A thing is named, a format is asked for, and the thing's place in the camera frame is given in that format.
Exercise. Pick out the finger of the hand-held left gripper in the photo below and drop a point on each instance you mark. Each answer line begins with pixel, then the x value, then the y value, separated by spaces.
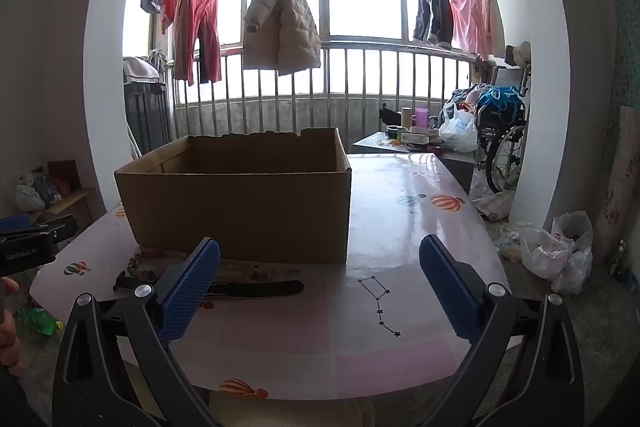
pixel 60 228
pixel 15 224

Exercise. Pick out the tan cardboard cylinder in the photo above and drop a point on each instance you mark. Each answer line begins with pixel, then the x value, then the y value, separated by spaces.
pixel 407 117

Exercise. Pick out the pink balloon print tablecloth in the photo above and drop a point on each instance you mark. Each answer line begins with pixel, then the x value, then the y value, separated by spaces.
pixel 400 232

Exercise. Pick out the pink cup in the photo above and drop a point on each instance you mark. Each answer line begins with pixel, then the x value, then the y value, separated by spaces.
pixel 422 118

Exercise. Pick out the dark blue jacket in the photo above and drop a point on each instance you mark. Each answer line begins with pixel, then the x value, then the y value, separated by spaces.
pixel 432 9

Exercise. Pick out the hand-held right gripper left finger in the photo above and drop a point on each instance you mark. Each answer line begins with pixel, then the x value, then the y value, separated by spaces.
pixel 192 292

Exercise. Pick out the crumpled floor papers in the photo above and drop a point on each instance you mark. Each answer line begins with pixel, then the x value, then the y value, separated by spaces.
pixel 495 207

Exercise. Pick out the wheelchair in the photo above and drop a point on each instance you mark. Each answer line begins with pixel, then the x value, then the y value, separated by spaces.
pixel 505 147

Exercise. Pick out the beige hat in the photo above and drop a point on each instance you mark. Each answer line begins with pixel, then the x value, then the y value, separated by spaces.
pixel 520 53

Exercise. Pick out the metal balcony railing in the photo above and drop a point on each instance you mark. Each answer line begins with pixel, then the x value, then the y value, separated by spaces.
pixel 350 72

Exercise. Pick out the dark slatted crate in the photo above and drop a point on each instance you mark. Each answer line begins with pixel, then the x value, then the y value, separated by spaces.
pixel 147 117

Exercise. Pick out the beige puffer coat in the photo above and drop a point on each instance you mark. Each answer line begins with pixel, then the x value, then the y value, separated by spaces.
pixel 282 22

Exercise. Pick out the pink hanging shirt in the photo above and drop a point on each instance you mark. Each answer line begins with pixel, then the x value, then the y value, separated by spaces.
pixel 475 22

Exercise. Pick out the pile of clothes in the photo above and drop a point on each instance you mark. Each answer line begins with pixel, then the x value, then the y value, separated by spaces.
pixel 467 97

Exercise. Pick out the black mug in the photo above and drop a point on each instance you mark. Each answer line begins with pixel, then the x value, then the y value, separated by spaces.
pixel 395 131

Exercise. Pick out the crumpled plastic bags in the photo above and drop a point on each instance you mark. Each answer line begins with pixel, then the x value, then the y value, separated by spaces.
pixel 555 252

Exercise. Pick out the flat white boxes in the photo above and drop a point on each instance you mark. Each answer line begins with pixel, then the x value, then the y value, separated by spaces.
pixel 420 136

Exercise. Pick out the blue and white plastic bag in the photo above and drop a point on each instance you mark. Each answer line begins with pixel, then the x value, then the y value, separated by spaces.
pixel 32 196

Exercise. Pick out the brown cardboard box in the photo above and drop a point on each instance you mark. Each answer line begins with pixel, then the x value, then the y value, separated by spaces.
pixel 235 207

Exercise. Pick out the white folded cloth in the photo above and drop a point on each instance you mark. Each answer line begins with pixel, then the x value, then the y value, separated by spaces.
pixel 139 69

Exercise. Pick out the green plastic bottle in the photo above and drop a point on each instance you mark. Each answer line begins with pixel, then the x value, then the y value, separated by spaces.
pixel 40 321

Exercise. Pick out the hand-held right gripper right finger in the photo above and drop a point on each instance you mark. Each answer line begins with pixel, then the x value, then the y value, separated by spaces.
pixel 450 292

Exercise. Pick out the red hanging garment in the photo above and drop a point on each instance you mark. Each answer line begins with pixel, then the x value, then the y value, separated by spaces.
pixel 192 22

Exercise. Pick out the grey side table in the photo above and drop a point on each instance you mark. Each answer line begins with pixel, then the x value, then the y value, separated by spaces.
pixel 400 148

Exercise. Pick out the open floor cardboard box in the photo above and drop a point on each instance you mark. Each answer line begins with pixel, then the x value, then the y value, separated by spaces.
pixel 67 192

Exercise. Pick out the person's left hand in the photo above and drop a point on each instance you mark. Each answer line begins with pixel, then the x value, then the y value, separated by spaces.
pixel 7 342

